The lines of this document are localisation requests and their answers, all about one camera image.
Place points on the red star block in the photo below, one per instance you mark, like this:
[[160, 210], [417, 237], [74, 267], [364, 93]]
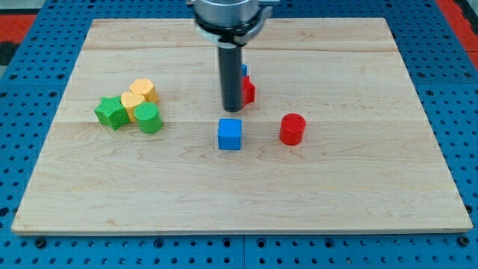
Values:
[[248, 90]]

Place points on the red cylinder block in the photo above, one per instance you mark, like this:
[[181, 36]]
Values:
[[292, 129]]

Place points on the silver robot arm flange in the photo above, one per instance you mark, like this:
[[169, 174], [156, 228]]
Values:
[[231, 23]]

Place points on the small blue block behind rod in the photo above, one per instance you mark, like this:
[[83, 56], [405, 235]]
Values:
[[244, 69]]

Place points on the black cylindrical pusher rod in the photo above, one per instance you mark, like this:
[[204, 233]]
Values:
[[230, 67]]

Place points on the yellow hexagon block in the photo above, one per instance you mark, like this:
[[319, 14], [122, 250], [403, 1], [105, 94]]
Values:
[[146, 88]]

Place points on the yellow heart block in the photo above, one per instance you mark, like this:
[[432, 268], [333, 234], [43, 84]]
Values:
[[130, 101]]

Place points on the green star block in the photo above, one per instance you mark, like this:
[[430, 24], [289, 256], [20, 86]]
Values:
[[111, 112]]

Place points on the light wooden board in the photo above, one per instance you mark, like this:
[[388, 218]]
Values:
[[368, 163]]

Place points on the green cylinder block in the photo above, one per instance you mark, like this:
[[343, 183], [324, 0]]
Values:
[[148, 117]]

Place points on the blue cube block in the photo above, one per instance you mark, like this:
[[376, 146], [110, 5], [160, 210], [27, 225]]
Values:
[[229, 134]]

